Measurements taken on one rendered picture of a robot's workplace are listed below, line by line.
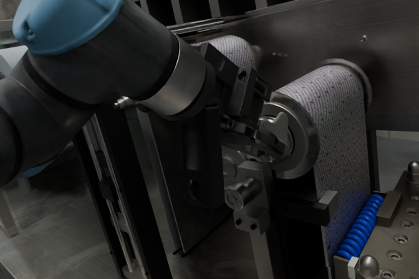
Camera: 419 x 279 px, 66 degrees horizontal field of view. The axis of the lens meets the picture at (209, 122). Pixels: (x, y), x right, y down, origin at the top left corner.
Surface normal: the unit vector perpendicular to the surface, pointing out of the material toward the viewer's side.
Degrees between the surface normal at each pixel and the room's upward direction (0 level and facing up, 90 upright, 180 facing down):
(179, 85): 111
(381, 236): 0
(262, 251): 90
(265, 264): 90
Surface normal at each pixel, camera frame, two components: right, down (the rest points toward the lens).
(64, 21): 0.46, 0.51
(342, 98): 0.62, -0.30
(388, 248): -0.20, -0.94
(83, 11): 0.64, 0.22
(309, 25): -0.65, 0.33
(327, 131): 0.74, 0.04
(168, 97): 0.33, 0.70
